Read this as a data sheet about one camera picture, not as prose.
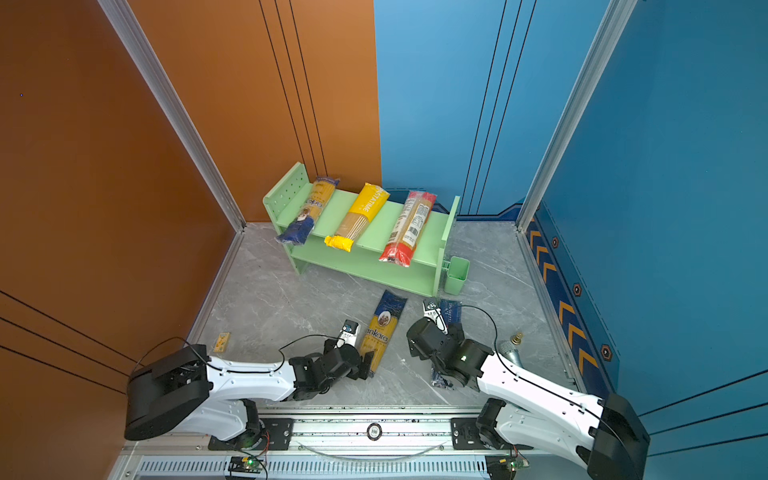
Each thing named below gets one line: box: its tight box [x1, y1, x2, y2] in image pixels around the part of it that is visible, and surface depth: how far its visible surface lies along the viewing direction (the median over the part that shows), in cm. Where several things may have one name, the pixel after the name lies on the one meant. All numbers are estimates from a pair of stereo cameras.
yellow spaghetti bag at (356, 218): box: [324, 182, 391, 253], surface depth 81 cm
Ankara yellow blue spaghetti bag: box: [360, 289, 408, 372], surface depth 93 cm
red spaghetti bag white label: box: [379, 191, 437, 267], surface depth 79 cm
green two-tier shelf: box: [263, 162, 461, 297], surface depth 87 cm
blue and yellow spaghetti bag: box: [274, 177, 340, 247], surface depth 84 cm
